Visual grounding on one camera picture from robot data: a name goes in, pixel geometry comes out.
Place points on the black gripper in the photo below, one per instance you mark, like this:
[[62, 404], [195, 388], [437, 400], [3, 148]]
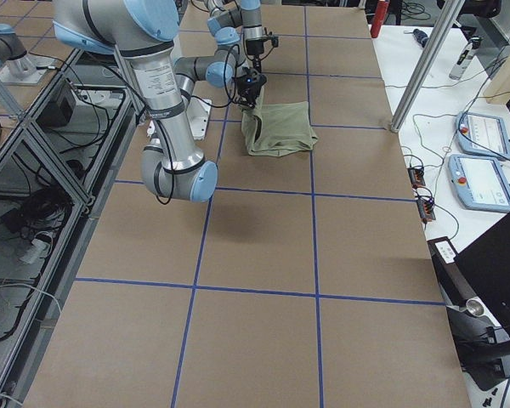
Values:
[[247, 92], [254, 48]]

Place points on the olive green long-sleeve shirt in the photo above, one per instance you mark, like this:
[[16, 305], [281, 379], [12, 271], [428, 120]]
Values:
[[278, 130]]

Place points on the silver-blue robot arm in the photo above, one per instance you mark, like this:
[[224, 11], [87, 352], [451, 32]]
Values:
[[245, 15], [143, 33]]

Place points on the red cylinder bottle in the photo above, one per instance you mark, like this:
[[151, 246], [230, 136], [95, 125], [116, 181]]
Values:
[[379, 17]]

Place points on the orange-black usb hub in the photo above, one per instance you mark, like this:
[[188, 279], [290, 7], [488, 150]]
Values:
[[416, 176], [425, 207]]

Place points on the clear spray bottle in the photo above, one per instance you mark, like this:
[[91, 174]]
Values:
[[465, 58]]

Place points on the far blue teach pendant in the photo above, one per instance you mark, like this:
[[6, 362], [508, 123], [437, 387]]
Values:
[[482, 135]]

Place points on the blue teach pendant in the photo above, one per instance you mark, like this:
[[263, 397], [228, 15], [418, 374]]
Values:
[[482, 135], [479, 183]]

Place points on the near blue teach pendant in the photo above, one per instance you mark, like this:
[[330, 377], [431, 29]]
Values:
[[479, 183]]

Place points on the white power strip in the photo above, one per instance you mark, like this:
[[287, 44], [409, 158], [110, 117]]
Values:
[[39, 245]]

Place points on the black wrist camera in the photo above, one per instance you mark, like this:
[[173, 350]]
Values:
[[270, 36], [250, 77]]

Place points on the aluminium frame post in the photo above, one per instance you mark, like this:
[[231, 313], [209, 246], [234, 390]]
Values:
[[448, 15]]

